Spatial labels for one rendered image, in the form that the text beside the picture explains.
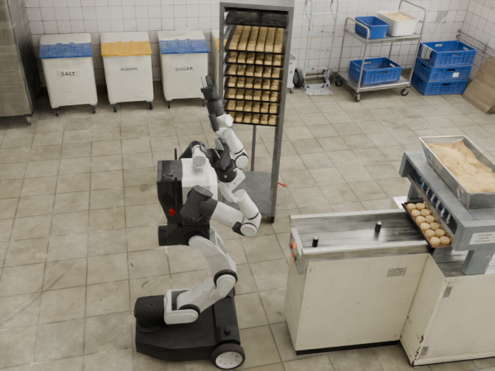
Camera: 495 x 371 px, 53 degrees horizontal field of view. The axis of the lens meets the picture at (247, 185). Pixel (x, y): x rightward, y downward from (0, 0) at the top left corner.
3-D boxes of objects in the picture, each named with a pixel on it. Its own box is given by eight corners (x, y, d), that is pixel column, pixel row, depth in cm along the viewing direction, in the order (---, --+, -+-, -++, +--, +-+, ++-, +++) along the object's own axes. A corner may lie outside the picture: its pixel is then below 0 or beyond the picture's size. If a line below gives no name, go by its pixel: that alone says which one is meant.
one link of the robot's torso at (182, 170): (160, 239, 251) (155, 182, 230) (160, 199, 278) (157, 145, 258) (218, 236, 254) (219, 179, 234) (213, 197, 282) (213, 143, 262)
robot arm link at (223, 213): (248, 243, 237) (207, 224, 233) (253, 224, 246) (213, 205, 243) (258, 230, 229) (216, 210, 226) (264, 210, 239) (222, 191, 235)
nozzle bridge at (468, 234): (440, 193, 320) (454, 149, 300) (503, 272, 261) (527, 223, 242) (392, 196, 315) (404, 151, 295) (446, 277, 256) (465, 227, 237)
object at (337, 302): (378, 308, 347) (407, 207, 296) (398, 349, 319) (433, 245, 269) (281, 317, 337) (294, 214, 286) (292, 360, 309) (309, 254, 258)
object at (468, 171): (460, 147, 289) (463, 138, 285) (514, 202, 245) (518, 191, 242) (418, 149, 285) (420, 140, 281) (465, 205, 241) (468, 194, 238)
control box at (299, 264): (294, 245, 293) (296, 227, 285) (303, 274, 274) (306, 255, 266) (288, 246, 293) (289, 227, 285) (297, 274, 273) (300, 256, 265)
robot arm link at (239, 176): (225, 182, 211) (232, 197, 220) (242, 165, 214) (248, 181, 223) (208, 170, 217) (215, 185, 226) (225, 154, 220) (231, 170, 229)
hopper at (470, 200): (457, 155, 293) (465, 135, 285) (513, 213, 248) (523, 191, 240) (412, 157, 289) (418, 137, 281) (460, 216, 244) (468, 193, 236)
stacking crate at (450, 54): (454, 54, 678) (458, 40, 666) (472, 65, 646) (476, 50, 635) (415, 57, 663) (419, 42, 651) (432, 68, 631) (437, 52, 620)
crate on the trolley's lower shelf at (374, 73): (382, 71, 676) (385, 57, 664) (399, 81, 647) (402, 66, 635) (347, 74, 657) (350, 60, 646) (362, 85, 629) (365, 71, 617)
